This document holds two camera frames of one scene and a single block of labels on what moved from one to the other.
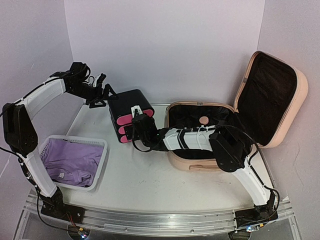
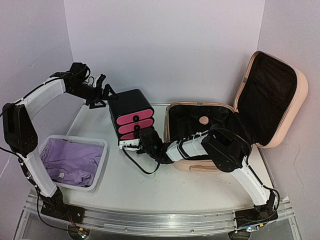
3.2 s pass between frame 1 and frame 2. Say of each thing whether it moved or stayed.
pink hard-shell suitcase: stayed
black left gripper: stayed
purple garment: stayed
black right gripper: moved
